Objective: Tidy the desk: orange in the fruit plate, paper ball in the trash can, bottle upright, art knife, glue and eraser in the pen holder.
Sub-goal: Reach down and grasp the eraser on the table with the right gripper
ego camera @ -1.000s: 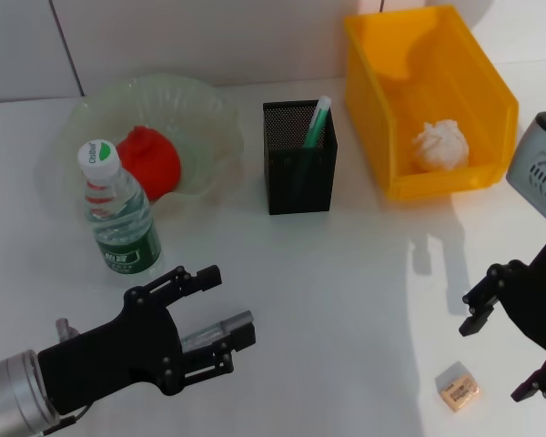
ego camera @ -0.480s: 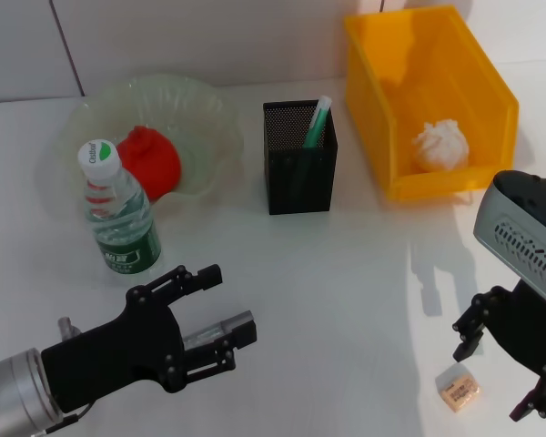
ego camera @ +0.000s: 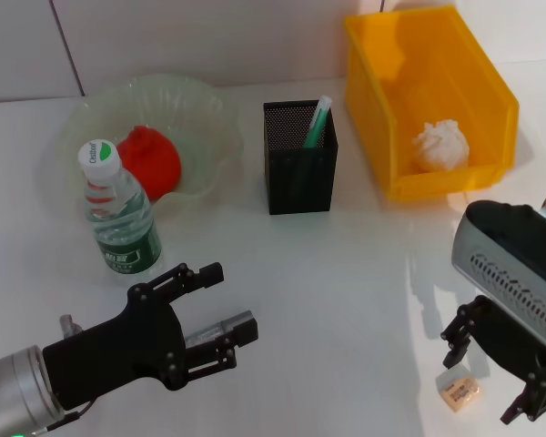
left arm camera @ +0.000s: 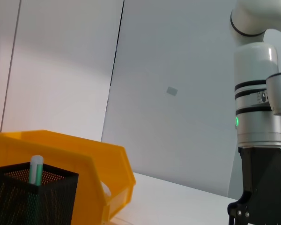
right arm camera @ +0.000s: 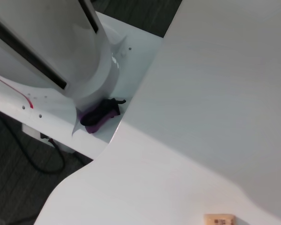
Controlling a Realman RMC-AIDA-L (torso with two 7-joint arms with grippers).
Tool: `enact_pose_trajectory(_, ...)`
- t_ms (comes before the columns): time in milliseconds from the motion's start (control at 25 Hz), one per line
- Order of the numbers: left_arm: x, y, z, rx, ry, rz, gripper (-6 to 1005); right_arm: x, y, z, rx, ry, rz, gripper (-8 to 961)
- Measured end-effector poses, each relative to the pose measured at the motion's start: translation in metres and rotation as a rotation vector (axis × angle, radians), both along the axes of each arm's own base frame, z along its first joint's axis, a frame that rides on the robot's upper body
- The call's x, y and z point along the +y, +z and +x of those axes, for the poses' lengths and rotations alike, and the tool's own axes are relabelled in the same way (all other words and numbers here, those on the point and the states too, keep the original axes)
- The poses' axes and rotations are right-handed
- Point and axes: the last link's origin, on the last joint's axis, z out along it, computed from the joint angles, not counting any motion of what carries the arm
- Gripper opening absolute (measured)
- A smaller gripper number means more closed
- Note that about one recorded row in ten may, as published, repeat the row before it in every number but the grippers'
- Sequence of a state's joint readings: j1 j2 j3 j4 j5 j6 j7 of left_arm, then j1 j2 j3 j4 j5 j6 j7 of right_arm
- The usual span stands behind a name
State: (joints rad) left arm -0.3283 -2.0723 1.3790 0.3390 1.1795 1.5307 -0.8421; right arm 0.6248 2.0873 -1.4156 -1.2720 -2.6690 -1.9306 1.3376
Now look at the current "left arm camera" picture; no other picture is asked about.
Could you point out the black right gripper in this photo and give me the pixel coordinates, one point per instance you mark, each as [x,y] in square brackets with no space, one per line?
[262,182]

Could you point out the small grey wall sticker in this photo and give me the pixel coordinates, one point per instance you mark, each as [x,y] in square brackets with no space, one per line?
[172,91]

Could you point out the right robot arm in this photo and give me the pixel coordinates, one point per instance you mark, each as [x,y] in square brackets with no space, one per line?
[255,70]

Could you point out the green pen white cap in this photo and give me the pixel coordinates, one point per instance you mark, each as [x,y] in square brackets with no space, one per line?
[36,168]

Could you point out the black mesh pen holder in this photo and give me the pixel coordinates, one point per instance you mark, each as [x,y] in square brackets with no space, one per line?
[37,206]

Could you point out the yellow plastic storage bin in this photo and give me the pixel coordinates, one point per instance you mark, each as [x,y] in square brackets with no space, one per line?
[84,150]

